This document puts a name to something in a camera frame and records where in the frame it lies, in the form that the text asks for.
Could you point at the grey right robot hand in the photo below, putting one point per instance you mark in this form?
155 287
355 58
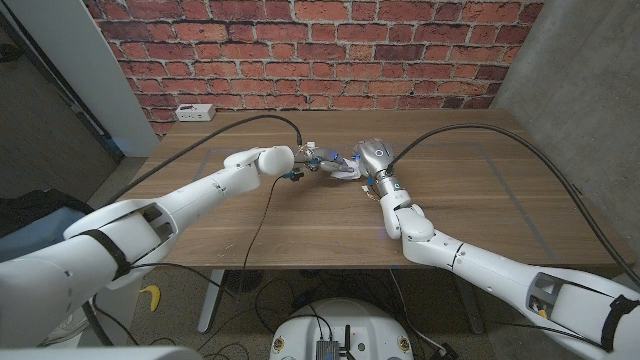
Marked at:
377 157

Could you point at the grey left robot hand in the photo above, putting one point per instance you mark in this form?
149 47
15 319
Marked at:
330 161

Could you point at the white tissue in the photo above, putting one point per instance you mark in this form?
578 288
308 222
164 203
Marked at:
352 174

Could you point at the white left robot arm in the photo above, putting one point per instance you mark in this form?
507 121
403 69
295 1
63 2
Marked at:
150 220

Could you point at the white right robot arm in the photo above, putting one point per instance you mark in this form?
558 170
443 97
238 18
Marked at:
500 270

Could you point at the red brick printed backdrop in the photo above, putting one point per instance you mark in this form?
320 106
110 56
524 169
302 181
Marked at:
320 55

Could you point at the white power strip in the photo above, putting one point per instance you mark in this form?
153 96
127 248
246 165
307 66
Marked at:
195 113

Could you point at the round black floor fan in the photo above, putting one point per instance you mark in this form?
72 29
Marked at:
242 281

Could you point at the white robot torso base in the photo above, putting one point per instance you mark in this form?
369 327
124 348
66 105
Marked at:
340 320

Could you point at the grey table leg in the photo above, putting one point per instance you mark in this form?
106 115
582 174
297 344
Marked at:
470 305

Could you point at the white table leg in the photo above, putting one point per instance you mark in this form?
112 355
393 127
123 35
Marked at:
210 300

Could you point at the small grey electronics box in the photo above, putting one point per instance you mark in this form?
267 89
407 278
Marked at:
327 350

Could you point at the black floor plug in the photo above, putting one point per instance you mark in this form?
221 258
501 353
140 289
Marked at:
444 352

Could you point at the small yellow curved object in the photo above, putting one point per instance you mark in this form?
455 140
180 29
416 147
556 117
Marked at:
152 295

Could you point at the black cloth bundle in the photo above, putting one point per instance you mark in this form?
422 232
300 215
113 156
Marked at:
35 205

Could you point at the white sneaker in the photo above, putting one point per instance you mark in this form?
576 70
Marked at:
70 327

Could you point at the blue-grey bag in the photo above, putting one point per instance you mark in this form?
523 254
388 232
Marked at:
30 235

